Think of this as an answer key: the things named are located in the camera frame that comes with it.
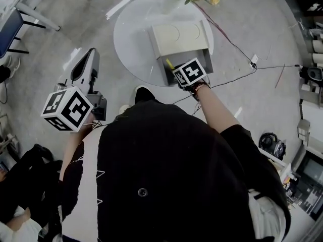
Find black floor cable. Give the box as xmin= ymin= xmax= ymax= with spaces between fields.
xmin=196 ymin=4 xmax=253 ymax=63
xmin=256 ymin=64 xmax=302 ymax=70

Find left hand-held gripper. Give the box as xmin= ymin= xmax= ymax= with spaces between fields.
xmin=40 ymin=48 xmax=108 ymax=133

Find round white side table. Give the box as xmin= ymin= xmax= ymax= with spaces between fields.
xmin=113 ymin=0 xmax=214 ymax=87

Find blue chair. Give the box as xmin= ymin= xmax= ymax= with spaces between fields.
xmin=0 ymin=8 xmax=30 ymax=59

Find person's left forearm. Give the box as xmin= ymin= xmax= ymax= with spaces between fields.
xmin=59 ymin=113 xmax=95 ymax=176

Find person's light trousers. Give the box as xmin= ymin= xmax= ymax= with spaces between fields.
xmin=248 ymin=189 xmax=291 ymax=239

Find red floor cable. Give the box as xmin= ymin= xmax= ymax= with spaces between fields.
xmin=194 ymin=3 xmax=229 ymax=41

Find black appliance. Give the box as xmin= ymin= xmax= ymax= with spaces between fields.
xmin=299 ymin=66 xmax=323 ymax=82

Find black monitor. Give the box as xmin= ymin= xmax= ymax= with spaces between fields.
xmin=295 ymin=155 xmax=323 ymax=221

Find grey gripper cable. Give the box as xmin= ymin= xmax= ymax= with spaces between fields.
xmin=171 ymin=68 xmax=257 ymax=105

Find red bead bracelet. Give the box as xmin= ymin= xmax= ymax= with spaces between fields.
xmin=190 ymin=81 xmax=211 ymax=95

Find person's black white top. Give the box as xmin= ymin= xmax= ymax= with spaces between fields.
xmin=58 ymin=99 xmax=293 ymax=242

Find black yellow vacuum cleaner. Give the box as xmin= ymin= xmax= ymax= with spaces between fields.
xmin=259 ymin=132 xmax=287 ymax=161

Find person's black white shoe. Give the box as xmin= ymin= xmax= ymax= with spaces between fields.
xmin=135 ymin=85 xmax=157 ymax=104

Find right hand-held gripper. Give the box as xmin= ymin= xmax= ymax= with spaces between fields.
xmin=172 ymin=57 xmax=211 ymax=92

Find grey drawer box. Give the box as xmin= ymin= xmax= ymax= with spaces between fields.
xmin=147 ymin=20 xmax=214 ymax=87

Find person's right forearm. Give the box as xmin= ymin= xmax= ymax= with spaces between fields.
xmin=195 ymin=84 xmax=240 ymax=136

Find white power strip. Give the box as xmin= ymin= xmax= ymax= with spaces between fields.
xmin=248 ymin=54 xmax=259 ymax=69

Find white vase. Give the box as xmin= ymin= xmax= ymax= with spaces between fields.
xmin=163 ymin=0 xmax=187 ymax=15

